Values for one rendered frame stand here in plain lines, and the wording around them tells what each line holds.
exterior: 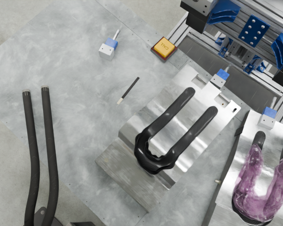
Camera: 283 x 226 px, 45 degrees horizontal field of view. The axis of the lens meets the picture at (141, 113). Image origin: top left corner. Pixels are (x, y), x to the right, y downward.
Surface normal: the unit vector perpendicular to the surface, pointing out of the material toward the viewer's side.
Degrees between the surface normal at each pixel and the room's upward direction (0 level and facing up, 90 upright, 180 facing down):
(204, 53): 0
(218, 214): 0
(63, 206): 0
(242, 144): 28
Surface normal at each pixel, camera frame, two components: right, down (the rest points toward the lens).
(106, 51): 0.04, -0.30
